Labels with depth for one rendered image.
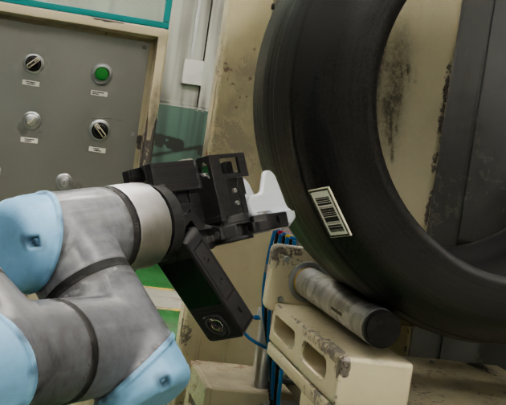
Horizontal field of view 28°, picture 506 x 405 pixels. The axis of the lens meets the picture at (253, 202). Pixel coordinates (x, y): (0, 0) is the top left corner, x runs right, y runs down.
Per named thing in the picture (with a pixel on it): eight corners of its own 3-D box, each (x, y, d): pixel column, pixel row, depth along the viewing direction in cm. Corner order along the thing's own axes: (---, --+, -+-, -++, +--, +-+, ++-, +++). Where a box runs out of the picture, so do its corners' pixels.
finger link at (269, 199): (304, 164, 103) (248, 170, 96) (317, 220, 103) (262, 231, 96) (281, 170, 105) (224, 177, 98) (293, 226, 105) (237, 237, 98)
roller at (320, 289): (321, 296, 149) (291, 296, 148) (323, 266, 149) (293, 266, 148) (401, 349, 115) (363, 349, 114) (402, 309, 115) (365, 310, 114)
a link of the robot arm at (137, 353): (58, 449, 71) (-11, 320, 74) (150, 423, 81) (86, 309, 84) (131, 389, 68) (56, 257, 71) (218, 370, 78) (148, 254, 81)
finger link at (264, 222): (297, 207, 98) (240, 217, 91) (300, 223, 98) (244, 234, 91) (260, 217, 101) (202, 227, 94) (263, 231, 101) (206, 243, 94)
